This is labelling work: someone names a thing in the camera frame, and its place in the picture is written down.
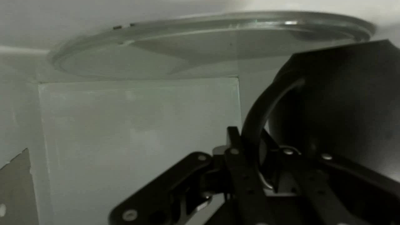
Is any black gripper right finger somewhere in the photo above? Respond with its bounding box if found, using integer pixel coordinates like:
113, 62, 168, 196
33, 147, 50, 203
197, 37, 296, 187
260, 128, 400, 225

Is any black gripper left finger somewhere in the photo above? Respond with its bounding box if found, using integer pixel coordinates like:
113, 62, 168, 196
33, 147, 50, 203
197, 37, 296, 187
108, 125, 278, 225

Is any black cup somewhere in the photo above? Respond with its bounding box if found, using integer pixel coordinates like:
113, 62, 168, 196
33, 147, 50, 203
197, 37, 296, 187
240, 38, 400, 185

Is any white microwave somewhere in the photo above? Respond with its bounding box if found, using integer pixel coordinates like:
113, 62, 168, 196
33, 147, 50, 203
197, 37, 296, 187
0, 0, 400, 225

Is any glass microwave turntable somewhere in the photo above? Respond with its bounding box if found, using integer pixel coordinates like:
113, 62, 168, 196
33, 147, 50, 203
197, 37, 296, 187
48, 10, 377, 80

